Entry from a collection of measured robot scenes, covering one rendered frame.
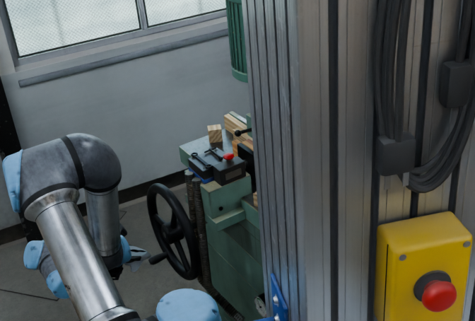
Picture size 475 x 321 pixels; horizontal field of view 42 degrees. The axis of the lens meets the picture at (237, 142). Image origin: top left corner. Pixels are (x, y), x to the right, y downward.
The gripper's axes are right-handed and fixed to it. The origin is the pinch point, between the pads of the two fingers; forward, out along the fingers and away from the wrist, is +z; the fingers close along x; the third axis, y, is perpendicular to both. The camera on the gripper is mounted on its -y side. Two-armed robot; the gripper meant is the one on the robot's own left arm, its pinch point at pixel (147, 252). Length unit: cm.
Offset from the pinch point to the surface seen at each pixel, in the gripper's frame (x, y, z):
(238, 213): 18.5, -23.9, 11.0
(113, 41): -135, -37, 34
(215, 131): -14.2, -36.5, 18.5
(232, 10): 8, -74, -7
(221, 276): -0.3, 7.7, 31.4
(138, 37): -133, -43, 45
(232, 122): -14.5, -40.3, 24.2
